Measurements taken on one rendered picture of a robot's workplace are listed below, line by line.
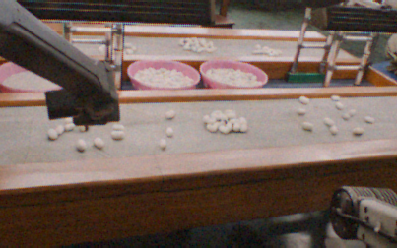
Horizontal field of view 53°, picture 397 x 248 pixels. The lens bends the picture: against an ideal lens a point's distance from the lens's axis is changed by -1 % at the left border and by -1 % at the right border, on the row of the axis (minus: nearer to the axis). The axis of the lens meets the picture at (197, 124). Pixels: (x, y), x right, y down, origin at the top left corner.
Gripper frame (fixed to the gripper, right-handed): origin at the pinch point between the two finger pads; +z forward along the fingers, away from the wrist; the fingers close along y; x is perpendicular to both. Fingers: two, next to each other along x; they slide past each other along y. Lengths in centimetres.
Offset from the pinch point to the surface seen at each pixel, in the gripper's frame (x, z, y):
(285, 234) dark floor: 46, 80, -90
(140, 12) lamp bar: -26.2, -1.5, -13.0
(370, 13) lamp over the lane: -29, 0, -87
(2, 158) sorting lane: 7.9, 8.1, 21.6
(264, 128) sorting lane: 3, 16, -53
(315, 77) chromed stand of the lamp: -25, 57, -104
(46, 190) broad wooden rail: 16.7, -4.7, 11.2
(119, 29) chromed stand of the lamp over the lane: -30.2, 18.8, -10.3
